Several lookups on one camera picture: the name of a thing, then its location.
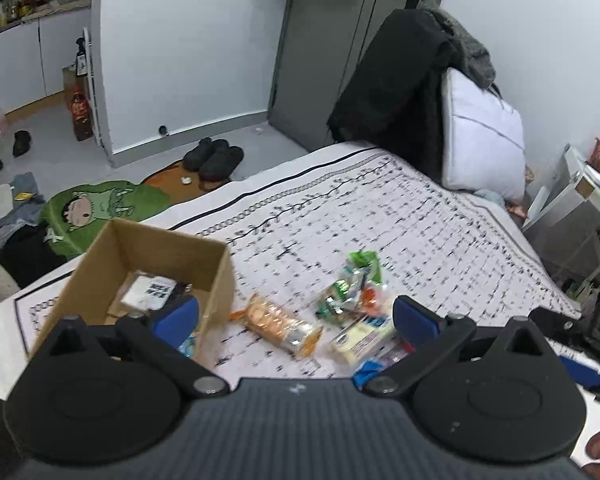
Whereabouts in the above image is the white cake packet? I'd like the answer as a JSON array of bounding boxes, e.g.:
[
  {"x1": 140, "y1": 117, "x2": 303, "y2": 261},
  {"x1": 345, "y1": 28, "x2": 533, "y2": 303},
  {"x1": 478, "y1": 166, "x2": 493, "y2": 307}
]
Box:
[{"x1": 330, "y1": 315, "x2": 396, "y2": 367}]

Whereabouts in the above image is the orange snack packet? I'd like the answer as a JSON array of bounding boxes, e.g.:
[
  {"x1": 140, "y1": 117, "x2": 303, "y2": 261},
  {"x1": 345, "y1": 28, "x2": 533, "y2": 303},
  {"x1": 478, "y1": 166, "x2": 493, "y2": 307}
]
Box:
[{"x1": 360, "y1": 282, "x2": 390, "y2": 316}]

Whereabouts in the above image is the brown cardboard box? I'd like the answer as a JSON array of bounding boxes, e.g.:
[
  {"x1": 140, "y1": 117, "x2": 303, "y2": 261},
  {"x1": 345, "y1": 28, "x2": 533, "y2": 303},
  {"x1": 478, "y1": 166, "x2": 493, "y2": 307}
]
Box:
[{"x1": 28, "y1": 219, "x2": 235, "y2": 364}]

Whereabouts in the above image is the dark green snack packet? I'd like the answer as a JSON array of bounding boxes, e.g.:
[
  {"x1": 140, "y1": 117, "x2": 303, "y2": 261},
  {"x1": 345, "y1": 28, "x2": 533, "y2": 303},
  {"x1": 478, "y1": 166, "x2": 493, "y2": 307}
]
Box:
[{"x1": 315, "y1": 278, "x2": 362, "y2": 326}]

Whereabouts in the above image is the orange cracker packet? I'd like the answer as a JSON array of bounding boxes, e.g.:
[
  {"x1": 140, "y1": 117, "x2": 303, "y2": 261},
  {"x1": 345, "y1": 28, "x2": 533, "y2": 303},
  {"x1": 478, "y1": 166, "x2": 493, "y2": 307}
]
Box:
[{"x1": 230, "y1": 294, "x2": 323, "y2": 359}]

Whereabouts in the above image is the blue green snack packet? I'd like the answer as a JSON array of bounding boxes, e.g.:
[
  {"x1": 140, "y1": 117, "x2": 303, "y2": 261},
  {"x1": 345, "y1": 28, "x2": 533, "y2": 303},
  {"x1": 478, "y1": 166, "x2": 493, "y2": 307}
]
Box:
[{"x1": 178, "y1": 334, "x2": 197, "y2": 359}]

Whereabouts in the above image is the white patterned bedspread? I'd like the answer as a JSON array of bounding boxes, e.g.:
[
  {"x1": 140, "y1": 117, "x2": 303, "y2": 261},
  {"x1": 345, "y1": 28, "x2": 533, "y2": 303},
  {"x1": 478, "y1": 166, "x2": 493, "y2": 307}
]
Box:
[{"x1": 0, "y1": 140, "x2": 584, "y2": 401}]

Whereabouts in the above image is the white desk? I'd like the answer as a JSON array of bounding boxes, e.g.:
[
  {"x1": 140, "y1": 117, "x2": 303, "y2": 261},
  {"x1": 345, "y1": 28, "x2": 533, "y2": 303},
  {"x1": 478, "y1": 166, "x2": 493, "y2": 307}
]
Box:
[{"x1": 522, "y1": 145, "x2": 600, "y2": 282}]

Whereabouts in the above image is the green cartoon floor mat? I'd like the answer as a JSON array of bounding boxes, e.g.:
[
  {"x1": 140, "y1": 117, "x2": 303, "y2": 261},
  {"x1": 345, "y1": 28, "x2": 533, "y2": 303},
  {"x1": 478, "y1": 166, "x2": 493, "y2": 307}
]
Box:
[{"x1": 40, "y1": 180, "x2": 172, "y2": 259}]

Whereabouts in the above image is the black slipper right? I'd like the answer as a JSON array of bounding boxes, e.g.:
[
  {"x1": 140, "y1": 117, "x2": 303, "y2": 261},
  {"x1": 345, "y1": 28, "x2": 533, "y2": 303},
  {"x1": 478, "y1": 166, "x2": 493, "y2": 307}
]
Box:
[{"x1": 198, "y1": 146, "x2": 244, "y2": 182}]

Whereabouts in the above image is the black slipper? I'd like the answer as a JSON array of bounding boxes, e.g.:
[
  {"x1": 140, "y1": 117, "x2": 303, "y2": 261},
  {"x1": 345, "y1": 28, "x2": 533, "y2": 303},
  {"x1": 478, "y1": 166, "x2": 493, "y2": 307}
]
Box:
[
  {"x1": 182, "y1": 138, "x2": 228, "y2": 172},
  {"x1": 198, "y1": 146, "x2": 244, "y2": 182}
]

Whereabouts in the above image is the black slipper left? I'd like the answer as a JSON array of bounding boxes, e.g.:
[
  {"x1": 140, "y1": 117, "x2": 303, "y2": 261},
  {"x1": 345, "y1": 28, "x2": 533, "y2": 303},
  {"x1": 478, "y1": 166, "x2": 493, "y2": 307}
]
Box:
[{"x1": 182, "y1": 138, "x2": 228, "y2": 172}]

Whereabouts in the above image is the white pillow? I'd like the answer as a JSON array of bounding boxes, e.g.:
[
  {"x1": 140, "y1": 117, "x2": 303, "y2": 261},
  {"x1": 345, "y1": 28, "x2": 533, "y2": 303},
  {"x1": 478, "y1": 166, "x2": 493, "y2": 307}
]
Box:
[{"x1": 441, "y1": 68, "x2": 526, "y2": 204}]

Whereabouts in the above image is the black jacket on headboard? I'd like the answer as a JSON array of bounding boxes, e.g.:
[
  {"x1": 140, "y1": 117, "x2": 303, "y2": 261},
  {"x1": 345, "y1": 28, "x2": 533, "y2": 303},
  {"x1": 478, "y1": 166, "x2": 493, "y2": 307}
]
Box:
[{"x1": 327, "y1": 9, "x2": 460, "y2": 182}]

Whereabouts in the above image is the brown soda bottle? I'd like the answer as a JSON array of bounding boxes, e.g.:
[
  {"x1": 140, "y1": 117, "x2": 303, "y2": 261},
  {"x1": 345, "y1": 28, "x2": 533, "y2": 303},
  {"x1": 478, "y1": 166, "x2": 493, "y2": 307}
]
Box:
[{"x1": 70, "y1": 86, "x2": 93, "y2": 142}]

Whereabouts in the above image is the grey green hoodie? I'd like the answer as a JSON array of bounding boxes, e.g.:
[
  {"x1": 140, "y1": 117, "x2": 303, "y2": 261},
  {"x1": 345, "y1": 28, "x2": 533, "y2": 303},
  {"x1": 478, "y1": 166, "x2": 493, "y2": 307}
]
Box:
[{"x1": 418, "y1": 0, "x2": 496, "y2": 90}]

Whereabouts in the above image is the white kitchen cabinet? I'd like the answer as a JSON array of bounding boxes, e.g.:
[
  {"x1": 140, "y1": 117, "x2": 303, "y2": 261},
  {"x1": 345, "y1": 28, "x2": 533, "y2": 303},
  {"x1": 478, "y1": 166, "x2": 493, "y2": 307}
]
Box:
[{"x1": 0, "y1": 8, "x2": 91, "y2": 113}]

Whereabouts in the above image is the grey door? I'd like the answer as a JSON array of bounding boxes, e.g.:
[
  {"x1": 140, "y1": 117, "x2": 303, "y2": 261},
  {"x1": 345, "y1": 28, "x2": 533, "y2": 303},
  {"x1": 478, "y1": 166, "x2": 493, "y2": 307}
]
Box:
[{"x1": 268, "y1": 0, "x2": 440, "y2": 151}]

